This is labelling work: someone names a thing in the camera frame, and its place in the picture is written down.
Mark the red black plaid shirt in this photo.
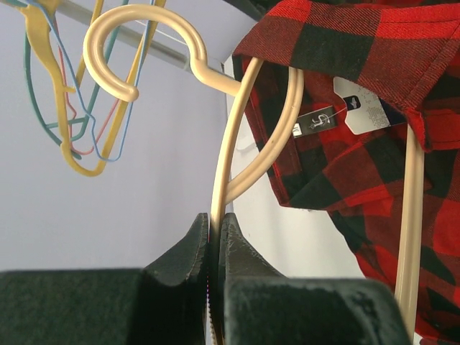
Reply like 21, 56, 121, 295
233, 1, 459, 344

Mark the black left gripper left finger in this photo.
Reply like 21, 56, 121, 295
1, 213, 208, 344

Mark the teal plastic hanger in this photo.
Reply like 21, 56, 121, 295
22, 0, 130, 147

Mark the yellow plastic hanger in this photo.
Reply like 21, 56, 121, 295
1, 1, 157, 177

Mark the white clothes rack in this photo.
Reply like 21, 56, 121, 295
57, 0, 267, 73

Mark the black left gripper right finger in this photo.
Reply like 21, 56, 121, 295
217, 213, 410, 344

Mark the cream plastic hanger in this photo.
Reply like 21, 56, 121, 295
83, 4, 425, 344

